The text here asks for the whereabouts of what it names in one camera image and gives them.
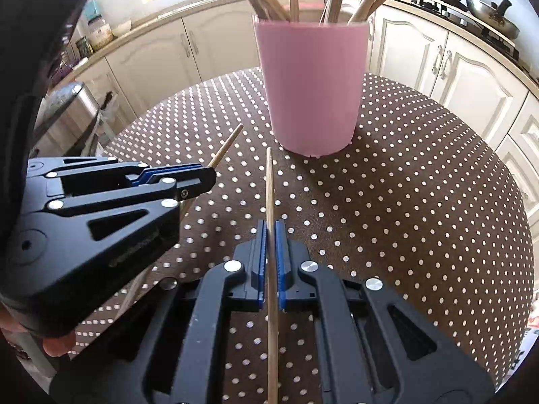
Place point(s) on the person's left hand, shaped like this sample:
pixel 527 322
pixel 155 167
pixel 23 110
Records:
pixel 59 345

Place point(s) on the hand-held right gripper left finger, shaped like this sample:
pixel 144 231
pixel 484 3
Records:
pixel 262 256

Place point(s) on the pink cup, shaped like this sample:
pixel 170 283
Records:
pixel 311 92

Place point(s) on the long wooden chopstick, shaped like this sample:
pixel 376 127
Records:
pixel 227 145
pixel 270 185

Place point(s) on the small white bowl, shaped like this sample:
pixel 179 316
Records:
pixel 121 28

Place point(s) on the cream base kitchen cabinets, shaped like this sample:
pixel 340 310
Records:
pixel 219 50

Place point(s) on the clear food jar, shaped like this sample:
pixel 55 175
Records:
pixel 100 33

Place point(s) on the stainless steel trash can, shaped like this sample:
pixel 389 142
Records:
pixel 67 113

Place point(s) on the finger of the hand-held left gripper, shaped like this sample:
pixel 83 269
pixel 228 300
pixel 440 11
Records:
pixel 151 175
pixel 193 185

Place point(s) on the brown polka dot tablecloth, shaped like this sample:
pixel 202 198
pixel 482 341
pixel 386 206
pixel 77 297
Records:
pixel 400 202

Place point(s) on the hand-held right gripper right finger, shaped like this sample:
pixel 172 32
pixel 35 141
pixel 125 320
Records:
pixel 280 261

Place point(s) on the beige kitchen countertop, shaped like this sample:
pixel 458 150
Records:
pixel 189 8

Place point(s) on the steel wok with lid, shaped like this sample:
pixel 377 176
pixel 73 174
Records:
pixel 492 19

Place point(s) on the teal box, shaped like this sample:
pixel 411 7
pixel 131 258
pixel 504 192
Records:
pixel 93 10

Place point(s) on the black gas stove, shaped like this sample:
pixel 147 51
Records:
pixel 446 10

